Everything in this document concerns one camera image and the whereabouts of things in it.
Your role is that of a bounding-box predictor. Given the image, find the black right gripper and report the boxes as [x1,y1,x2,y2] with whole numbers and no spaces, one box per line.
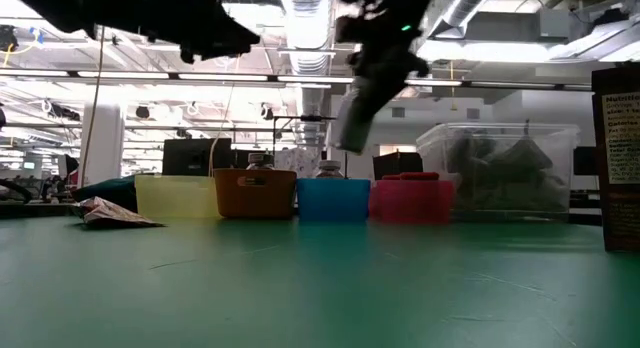
[335,0,451,109]

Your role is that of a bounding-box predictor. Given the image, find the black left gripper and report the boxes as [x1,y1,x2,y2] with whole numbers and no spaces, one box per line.
[94,0,261,64]

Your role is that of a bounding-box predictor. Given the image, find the orange spice pouch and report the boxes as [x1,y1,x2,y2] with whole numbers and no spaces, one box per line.
[71,196,165,229]

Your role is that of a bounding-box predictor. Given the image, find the long ceiling light bar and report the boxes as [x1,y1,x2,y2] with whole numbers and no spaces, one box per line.
[0,70,594,92]

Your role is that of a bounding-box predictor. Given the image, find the black box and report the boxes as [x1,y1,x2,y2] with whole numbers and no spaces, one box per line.
[372,151,425,181]

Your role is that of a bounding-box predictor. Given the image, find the pink plastic bin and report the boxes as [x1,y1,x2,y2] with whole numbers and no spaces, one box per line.
[368,179,456,225]

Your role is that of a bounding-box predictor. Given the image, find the blue plastic bin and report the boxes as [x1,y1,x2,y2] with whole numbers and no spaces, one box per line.
[295,177,372,223]

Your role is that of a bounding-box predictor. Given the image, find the orange plastic bin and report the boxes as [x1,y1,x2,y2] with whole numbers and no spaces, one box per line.
[213,167,298,220]

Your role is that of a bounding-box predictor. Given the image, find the white column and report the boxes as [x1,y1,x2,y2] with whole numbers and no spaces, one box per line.
[81,102,126,187]

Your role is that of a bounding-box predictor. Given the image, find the yellow plastic bin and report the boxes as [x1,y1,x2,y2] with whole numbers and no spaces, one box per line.
[133,173,222,220]

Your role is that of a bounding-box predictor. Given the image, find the grey rag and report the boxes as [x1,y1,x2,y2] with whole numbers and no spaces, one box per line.
[444,135,569,213]

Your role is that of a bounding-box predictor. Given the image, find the dark green cloth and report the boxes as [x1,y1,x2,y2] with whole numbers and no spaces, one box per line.
[71,175,137,213]

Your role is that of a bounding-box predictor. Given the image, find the clear plastic tub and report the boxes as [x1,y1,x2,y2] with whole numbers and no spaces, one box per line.
[415,121,581,222]

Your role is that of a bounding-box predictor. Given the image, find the small black monitor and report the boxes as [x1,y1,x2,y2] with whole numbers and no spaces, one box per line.
[572,146,599,177]

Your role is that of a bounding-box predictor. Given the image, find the green table mat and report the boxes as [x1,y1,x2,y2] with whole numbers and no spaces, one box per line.
[0,215,640,348]

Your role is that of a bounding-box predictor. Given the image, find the brown box with nutrition label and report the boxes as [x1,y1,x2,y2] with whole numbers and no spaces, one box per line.
[591,65,640,253]

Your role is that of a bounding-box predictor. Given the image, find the silver ceiling duct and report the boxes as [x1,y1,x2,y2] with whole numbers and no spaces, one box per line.
[278,0,337,149]

